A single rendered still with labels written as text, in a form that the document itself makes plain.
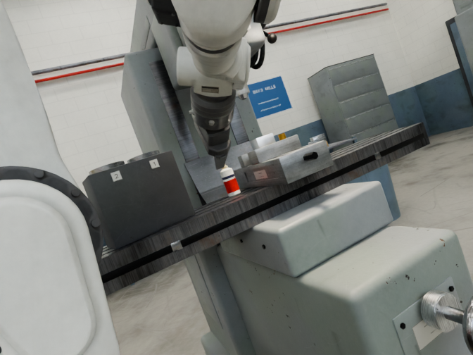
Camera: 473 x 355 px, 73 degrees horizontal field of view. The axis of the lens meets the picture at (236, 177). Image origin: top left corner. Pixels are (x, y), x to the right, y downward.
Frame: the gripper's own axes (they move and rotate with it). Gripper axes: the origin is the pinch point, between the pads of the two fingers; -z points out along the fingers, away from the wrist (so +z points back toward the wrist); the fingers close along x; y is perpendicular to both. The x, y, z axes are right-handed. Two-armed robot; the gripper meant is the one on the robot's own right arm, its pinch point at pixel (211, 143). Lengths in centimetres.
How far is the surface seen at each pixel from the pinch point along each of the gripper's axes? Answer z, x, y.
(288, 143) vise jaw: -12.0, -0.5, -24.3
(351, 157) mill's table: -16.3, -10.1, -42.7
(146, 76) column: -30, 58, 3
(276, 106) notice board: -383, 277, -251
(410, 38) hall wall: -371, 336, -618
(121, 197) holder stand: -8.4, -1.5, 24.0
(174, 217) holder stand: -15.5, -8.2, 13.7
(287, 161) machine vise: -3.0, -10.0, -16.3
